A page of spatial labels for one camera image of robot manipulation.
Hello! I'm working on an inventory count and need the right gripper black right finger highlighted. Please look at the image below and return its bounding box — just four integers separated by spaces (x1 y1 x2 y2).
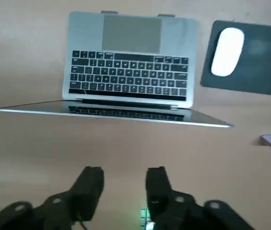
145 166 261 230

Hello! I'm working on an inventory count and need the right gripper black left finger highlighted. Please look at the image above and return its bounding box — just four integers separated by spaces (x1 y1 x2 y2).
0 166 105 230

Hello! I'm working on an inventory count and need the silver laptop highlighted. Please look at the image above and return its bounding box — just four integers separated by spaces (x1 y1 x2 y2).
0 10 235 128

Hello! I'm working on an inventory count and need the white computer mouse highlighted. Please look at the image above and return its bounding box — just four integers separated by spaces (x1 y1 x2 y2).
210 27 245 78

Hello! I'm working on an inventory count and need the black mouse pad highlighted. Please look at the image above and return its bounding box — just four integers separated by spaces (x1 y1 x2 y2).
200 20 271 96

